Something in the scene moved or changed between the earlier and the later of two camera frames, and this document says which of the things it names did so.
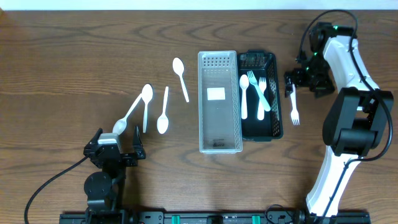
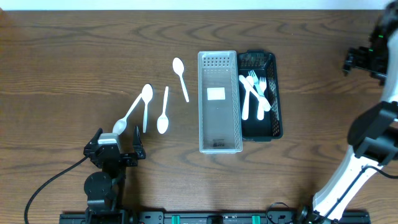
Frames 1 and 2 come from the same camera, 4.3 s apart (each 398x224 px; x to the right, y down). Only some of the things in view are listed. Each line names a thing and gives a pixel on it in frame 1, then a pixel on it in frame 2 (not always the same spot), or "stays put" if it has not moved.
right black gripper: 326,86 to 360,56
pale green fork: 259,93 stays put
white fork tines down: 294,112 to 263,102
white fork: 260,109 stays put
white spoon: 147,92 stays put
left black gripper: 115,155 stays put
